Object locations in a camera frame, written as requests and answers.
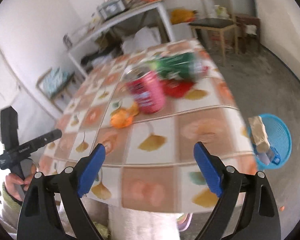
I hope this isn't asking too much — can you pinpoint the blue trash basket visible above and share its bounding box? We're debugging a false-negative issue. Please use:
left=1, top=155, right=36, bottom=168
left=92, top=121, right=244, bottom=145
left=247, top=113, right=292, bottom=170

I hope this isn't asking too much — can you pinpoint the white table frame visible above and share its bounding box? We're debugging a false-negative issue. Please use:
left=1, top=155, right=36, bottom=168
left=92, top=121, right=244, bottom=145
left=67, top=0, right=177, bottom=78

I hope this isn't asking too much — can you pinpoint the wooden chair dark seat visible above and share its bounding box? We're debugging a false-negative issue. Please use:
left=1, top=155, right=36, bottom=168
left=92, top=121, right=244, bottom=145
left=189, top=0, right=238, bottom=67

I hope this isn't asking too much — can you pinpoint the patterned tablecloth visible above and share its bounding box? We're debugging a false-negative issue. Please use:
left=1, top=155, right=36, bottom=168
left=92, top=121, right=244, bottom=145
left=40, top=39, right=257, bottom=213

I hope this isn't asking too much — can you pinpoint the chair with floral cushion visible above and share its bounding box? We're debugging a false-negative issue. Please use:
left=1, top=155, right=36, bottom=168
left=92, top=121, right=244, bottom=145
left=36, top=67, right=77, bottom=113

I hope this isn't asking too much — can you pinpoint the orange yellow bag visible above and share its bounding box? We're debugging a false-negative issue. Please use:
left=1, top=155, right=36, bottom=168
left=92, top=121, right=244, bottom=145
left=170, top=9, right=196, bottom=25

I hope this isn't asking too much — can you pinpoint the red snack wrapper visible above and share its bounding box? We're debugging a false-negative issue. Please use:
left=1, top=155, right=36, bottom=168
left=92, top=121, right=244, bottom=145
left=160, top=80, right=194, bottom=98

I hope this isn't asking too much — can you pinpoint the green label plastic bottle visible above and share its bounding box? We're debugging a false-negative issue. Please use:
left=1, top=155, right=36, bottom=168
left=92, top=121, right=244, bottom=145
left=148, top=52, right=209, bottom=82

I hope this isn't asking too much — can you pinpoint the grey storage crate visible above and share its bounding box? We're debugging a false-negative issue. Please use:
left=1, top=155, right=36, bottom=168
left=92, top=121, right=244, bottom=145
left=97, top=0, right=127, bottom=21

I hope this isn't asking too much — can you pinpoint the person's left hand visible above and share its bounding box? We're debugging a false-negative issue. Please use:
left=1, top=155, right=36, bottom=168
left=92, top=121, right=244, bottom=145
left=5, top=164, right=37, bottom=202

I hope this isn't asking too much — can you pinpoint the white door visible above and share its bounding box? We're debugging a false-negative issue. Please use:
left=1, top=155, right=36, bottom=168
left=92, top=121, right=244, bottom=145
left=0, top=36, right=22, bottom=136

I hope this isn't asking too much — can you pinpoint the red milk drink can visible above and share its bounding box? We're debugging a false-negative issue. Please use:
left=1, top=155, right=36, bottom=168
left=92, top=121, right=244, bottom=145
left=123, top=63, right=166, bottom=114

